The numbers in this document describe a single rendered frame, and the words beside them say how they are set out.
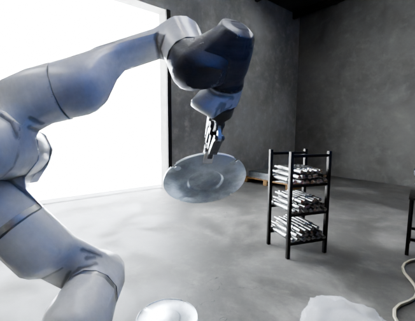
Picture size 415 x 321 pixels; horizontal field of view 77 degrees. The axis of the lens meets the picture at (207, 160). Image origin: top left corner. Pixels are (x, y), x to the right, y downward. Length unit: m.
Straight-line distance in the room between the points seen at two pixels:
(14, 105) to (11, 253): 0.26
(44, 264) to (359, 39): 7.40
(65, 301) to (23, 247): 0.12
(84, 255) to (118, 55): 0.42
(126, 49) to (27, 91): 0.21
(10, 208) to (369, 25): 7.42
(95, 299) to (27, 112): 0.35
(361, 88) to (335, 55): 1.09
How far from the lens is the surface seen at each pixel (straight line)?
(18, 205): 0.59
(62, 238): 0.59
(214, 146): 0.71
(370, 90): 7.19
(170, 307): 1.53
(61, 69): 0.55
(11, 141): 0.53
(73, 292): 0.55
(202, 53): 0.53
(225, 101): 0.60
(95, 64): 0.56
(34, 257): 0.57
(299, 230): 2.49
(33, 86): 0.55
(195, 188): 0.95
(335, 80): 7.56
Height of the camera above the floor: 1.11
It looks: 6 degrees down
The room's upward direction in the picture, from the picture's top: straight up
